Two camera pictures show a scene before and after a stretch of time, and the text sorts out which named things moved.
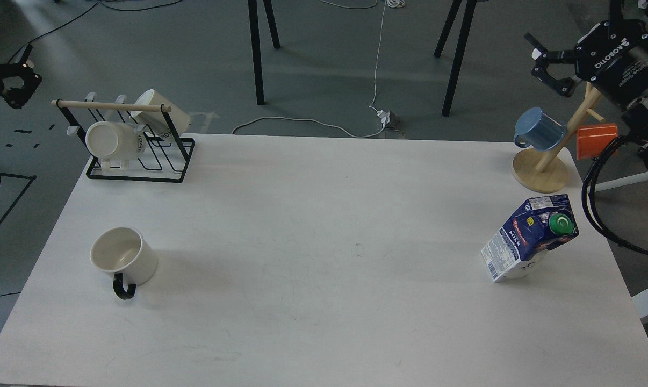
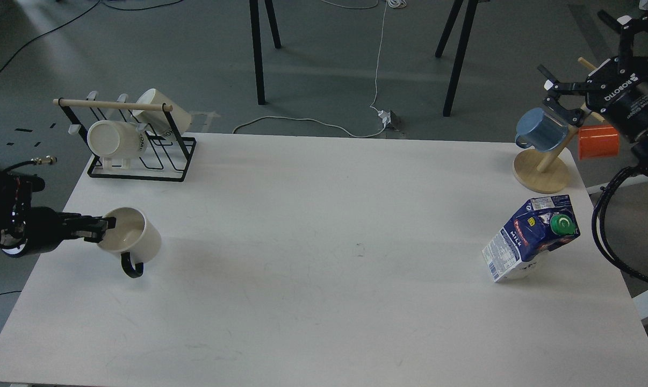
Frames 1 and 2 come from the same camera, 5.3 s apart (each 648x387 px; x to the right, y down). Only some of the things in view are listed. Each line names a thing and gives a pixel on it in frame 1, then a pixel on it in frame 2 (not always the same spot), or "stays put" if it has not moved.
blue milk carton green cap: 540,224 stays put
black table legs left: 254,32 stays put
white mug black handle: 123,251 -> 134,238
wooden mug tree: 539,171 stays put
